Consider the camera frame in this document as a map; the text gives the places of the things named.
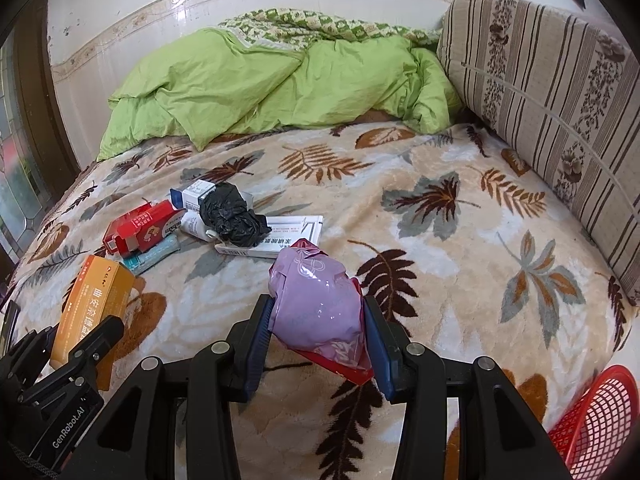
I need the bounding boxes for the orange medicine box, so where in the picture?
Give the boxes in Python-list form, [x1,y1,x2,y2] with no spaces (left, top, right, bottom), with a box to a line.
[50,255,136,368]

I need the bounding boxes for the teal and white box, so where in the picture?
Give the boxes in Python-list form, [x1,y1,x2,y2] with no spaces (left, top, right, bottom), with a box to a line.
[122,234,179,276]

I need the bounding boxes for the red cigarette box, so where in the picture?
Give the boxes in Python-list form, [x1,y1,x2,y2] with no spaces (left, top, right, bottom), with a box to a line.
[102,200,186,258]

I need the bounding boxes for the purple snack wrapper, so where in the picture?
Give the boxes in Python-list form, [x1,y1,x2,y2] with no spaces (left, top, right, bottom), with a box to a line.
[268,238,373,386]

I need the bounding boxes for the white ointment tube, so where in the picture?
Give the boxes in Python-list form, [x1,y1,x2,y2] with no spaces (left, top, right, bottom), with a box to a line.
[180,209,218,243]

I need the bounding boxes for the black plastic bag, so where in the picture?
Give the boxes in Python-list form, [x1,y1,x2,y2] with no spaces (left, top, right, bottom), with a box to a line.
[198,182,271,248]

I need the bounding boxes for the blue and white box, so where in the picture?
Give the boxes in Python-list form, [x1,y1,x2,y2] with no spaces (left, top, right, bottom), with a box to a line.
[169,178,254,212]

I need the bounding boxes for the long white medicine box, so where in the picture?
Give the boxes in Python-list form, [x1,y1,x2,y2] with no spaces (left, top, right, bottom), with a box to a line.
[214,216,324,259]

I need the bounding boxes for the red plastic basket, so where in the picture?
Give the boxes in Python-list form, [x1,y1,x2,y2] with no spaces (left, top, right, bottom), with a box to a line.
[549,364,639,479]

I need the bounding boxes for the leaf-patterned bed blanket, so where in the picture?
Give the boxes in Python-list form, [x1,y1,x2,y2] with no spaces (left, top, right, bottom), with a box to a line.
[11,122,639,479]

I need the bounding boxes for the stained glass door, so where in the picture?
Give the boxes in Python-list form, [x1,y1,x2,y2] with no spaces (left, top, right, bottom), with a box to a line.
[0,34,52,264]

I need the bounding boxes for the striped floral bolster cushion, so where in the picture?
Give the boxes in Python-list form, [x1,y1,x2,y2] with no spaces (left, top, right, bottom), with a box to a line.
[437,0,639,302]

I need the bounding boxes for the green quilt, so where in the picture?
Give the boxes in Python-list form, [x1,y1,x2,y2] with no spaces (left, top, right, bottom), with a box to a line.
[98,9,463,160]

